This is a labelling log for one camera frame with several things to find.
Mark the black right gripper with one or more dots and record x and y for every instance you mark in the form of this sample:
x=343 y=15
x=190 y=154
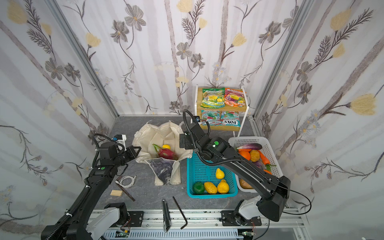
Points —
x=186 y=140

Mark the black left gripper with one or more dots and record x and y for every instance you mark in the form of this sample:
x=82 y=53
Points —
x=130 y=152

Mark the yellow lemon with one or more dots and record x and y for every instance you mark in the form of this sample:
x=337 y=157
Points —
x=166 y=146

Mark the pink dragon fruit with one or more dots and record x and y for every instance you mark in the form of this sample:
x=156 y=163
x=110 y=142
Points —
x=166 y=154

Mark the beige canvas tote bag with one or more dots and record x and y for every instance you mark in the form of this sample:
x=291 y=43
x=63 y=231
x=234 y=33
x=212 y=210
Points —
x=167 y=172

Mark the green candy bag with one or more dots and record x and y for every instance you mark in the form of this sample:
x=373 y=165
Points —
x=213 y=98

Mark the orange Fox's fruits candy bag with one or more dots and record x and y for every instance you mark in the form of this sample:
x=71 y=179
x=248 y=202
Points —
x=234 y=98

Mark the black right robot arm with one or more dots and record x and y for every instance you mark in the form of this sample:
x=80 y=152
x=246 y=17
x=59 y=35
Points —
x=273 y=191

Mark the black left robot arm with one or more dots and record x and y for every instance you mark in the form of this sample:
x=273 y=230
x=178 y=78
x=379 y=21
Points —
x=74 y=224

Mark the teal candy bag left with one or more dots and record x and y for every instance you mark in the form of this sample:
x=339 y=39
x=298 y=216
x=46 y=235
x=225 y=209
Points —
x=212 y=117

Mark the teal Fox's candy bag right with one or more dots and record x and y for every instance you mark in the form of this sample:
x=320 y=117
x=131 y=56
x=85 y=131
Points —
x=229 y=118

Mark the dark thin stick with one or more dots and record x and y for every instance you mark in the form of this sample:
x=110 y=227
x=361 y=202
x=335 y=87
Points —
x=125 y=191

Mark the teal plastic basket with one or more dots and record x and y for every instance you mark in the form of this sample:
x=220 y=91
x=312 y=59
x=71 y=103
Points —
x=197 y=172

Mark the white plastic basket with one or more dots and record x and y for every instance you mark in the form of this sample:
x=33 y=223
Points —
x=266 y=150

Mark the small wooden block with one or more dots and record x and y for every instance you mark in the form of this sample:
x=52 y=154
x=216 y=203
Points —
x=116 y=193

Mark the yellow pear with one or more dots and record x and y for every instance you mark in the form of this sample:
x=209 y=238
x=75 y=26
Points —
x=220 y=174

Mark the green round fruit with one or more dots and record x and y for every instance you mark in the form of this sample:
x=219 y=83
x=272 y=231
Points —
x=198 y=188

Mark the orange persimmon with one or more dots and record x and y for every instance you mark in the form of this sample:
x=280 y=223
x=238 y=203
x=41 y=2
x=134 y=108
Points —
x=245 y=154

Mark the yellow bumpy mango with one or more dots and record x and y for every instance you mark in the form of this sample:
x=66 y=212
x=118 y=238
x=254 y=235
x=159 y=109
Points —
x=210 y=188

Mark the large yellow citron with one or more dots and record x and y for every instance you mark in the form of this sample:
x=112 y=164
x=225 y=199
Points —
x=223 y=187

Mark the yellow bell pepper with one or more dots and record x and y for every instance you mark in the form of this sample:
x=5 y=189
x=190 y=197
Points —
x=255 y=155

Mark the brown potato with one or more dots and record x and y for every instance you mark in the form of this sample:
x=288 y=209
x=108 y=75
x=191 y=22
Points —
x=244 y=184

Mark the orange carrot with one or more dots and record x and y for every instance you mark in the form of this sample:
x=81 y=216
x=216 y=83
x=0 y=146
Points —
x=264 y=159

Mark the black cylindrical tool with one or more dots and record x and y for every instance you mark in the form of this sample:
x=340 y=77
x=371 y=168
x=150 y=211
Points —
x=166 y=216

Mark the black hex key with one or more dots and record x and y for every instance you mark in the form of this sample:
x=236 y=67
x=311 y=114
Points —
x=181 y=212

